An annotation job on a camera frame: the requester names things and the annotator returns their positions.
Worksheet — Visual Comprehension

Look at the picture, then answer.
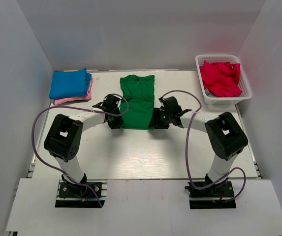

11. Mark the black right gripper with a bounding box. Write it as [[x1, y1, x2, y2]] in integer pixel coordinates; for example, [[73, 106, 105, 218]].
[[148, 108, 173, 129]]

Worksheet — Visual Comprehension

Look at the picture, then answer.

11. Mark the green t shirt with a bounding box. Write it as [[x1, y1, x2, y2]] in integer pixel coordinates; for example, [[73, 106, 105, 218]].
[[120, 75, 155, 130]]

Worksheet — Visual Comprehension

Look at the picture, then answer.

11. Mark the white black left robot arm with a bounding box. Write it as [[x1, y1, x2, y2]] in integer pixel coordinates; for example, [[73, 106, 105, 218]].
[[44, 94, 124, 196]]

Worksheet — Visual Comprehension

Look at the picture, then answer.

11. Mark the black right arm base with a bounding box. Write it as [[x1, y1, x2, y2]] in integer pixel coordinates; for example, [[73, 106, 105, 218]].
[[185, 181, 236, 209]]

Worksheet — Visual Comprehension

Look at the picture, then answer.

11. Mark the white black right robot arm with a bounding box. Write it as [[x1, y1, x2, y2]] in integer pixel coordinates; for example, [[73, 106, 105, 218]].
[[148, 96, 248, 196]]

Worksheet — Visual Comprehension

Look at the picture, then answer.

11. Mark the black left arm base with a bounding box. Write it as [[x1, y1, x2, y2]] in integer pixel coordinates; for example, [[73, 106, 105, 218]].
[[55, 180, 107, 208]]

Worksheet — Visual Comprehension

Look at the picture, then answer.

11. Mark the folded blue t shirt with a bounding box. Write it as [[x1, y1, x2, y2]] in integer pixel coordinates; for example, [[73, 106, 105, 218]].
[[49, 68, 92, 100]]

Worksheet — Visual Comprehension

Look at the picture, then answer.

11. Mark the folded pink t shirt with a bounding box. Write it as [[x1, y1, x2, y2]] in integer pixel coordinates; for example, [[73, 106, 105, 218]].
[[53, 77, 93, 106]]

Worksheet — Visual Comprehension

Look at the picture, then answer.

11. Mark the crumpled red t shirt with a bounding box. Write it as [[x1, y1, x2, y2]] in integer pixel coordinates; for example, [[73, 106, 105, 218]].
[[199, 61, 242, 97]]

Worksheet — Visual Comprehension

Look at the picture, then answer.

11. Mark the white plastic basket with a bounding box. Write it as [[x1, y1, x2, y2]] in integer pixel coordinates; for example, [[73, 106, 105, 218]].
[[195, 54, 252, 105]]

